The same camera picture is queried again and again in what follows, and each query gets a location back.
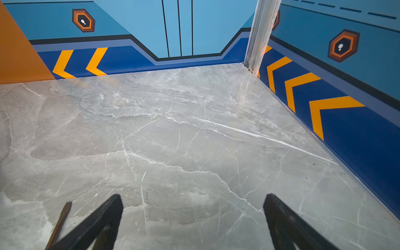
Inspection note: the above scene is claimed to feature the black yellow handled screwdriver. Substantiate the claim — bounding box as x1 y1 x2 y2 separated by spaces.
45 201 72 250

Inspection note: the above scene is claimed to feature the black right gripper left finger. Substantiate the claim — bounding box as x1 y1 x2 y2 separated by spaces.
50 194 124 250

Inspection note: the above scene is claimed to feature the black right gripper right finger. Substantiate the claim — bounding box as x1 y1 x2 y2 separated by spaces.
263 193 337 250

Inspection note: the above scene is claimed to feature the aluminium corner post right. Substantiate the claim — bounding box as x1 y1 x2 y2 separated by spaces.
244 0 281 76

